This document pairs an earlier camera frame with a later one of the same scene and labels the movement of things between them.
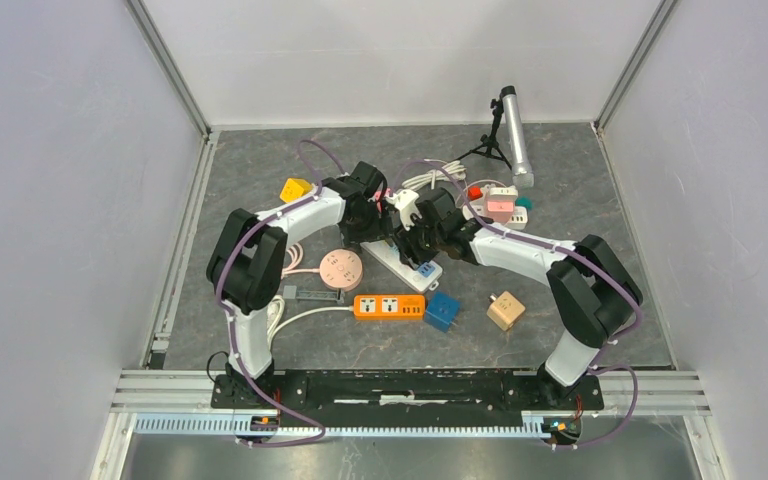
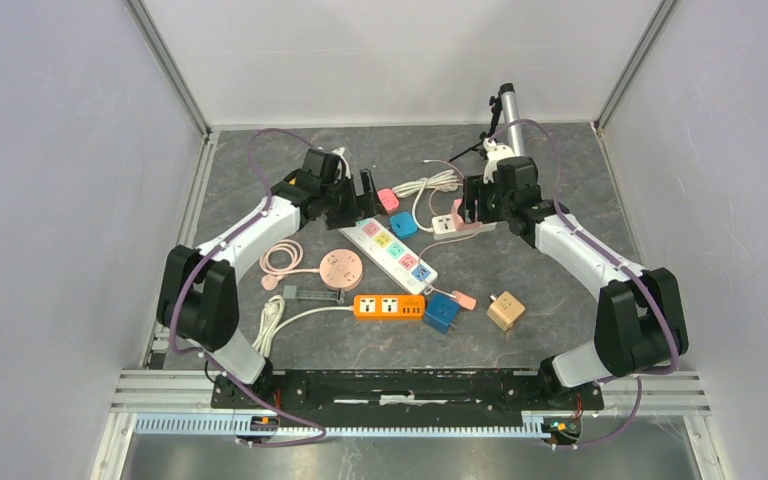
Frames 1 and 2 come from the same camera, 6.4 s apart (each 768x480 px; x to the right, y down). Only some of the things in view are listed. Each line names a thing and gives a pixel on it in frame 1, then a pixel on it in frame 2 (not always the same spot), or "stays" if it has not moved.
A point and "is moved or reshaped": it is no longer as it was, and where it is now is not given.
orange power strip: x=393 y=307 stays
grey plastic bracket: x=290 y=292 stays
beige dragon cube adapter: x=504 y=309 stays
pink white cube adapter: x=500 y=203 is moved or reshaped
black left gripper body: x=368 y=226 → x=340 y=206
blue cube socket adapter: x=441 y=310 stays
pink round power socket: x=341 y=270 stays
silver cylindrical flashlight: x=521 y=166 stays
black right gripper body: x=420 y=243 → x=493 y=204
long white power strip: x=422 y=277 stays
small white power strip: x=518 y=220 is moved or reshaped
